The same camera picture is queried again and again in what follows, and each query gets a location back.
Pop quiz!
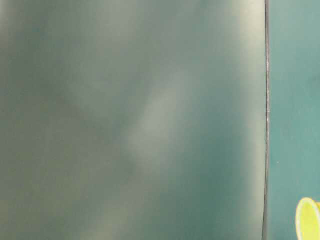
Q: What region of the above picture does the orange plastic cup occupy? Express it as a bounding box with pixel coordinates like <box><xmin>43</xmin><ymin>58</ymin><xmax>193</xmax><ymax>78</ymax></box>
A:
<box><xmin>295</xmin><ymin>197</ymin><xmax>320</xmax><ymax>240</ymax></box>

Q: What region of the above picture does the large blurred grey-green panel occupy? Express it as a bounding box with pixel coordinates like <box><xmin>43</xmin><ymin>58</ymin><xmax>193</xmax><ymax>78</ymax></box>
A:
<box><xmin>0</xmin><ymin>0</ymin><xmax>266</xmax><ymax>240</ymax></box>

